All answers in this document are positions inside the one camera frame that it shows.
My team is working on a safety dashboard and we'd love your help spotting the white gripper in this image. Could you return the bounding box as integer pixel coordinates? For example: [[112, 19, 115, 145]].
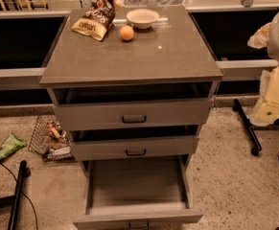
[[247, 23, 279, 127]]

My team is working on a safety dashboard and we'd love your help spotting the grey bottom drawer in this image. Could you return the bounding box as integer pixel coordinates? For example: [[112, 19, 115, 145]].
[[74, 155, 202, 230]]

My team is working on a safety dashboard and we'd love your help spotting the grey drawer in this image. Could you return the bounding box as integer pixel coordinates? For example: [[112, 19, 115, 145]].
[[54, 81, 212, 131], [71, 125, 198, 161], [74, 155, 202, 230]]

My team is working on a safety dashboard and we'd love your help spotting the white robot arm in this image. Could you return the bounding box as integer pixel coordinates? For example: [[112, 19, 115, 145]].
[[247, 12, 279, 127]]

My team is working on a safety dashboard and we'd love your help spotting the grey top drawer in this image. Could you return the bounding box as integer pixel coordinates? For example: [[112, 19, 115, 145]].
[[54, 81, 212, 131]]

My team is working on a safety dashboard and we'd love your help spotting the grey drawer cabinet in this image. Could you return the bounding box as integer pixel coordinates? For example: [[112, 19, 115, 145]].
[[38, 5, 223, 177]]

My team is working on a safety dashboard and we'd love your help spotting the grey middle drawer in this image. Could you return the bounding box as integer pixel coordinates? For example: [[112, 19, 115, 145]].
[[71, 125, 198, 161]]

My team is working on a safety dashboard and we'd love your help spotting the black stand leg right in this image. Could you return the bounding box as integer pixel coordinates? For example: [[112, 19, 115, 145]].
[[232, 99, 262, 156]]

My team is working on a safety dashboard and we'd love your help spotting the black stand leg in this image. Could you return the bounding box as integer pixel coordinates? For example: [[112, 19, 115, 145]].
[[232, 99, 262, 156], [0, 160, 30, 230]]

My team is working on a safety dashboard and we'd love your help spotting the white bowl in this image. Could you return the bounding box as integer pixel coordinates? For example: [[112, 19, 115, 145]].
[[127, 9, 159, 30]]

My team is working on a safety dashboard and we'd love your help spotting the orange fruit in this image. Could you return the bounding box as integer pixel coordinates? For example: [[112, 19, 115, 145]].
[[120, 25, 134, 41]]

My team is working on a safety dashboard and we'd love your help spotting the brown chip bag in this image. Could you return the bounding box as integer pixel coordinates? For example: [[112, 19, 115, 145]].
[[71, 0, 124, 41]]

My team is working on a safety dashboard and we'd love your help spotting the green snack bag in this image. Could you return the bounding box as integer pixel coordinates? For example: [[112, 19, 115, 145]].
[[0, 133, 27, 161]]

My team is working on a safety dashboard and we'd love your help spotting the black stand leg left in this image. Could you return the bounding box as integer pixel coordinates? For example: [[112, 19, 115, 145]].
[[0, 160, 30, 230]]

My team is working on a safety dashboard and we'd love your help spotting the wire basket with items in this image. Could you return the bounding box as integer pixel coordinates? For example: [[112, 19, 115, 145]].
[[29, 115, 74, 162]]

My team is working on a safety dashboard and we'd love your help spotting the black cable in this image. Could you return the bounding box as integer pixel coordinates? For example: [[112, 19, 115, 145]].
[[0, 137, 39, 230]]

